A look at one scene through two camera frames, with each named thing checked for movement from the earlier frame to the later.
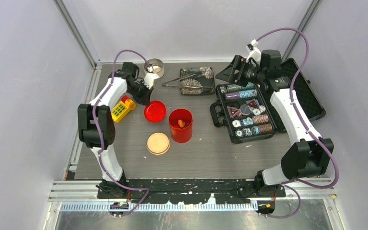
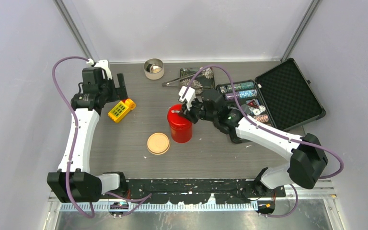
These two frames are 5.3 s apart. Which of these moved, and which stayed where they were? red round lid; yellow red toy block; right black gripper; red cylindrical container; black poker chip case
Moved: red round lid; right black gripper
Stayed: red cylindrical container; yellow red toy block; black poker chip case
